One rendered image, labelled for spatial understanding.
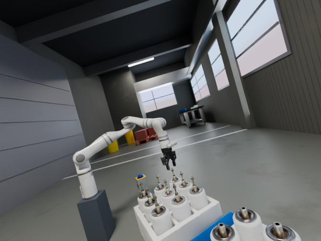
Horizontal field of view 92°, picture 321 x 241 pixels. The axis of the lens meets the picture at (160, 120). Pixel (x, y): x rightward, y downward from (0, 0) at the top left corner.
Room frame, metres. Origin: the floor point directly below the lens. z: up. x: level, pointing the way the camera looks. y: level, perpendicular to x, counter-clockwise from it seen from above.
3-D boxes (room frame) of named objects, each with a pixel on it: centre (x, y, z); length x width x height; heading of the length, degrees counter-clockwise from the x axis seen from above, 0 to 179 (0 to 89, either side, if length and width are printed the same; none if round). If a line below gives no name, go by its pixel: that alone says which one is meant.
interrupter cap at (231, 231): (0.53, -0.10, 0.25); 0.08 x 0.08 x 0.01
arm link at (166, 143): (1.07, 0.00, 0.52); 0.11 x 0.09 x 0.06; 47
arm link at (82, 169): (1.09, 0.62, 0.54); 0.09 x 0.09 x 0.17; 28
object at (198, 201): (0.86, -0.08, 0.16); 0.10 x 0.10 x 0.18
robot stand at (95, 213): (1.09, 0.62, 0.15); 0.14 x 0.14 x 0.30; 87
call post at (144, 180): (1.16, 0.26, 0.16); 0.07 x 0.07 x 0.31; 24
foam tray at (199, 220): (0.92, 0.07, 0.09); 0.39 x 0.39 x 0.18; 24
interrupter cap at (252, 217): (0.58, -0.21, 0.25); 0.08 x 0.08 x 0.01
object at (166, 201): (0.92, 0.07, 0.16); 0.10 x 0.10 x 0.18
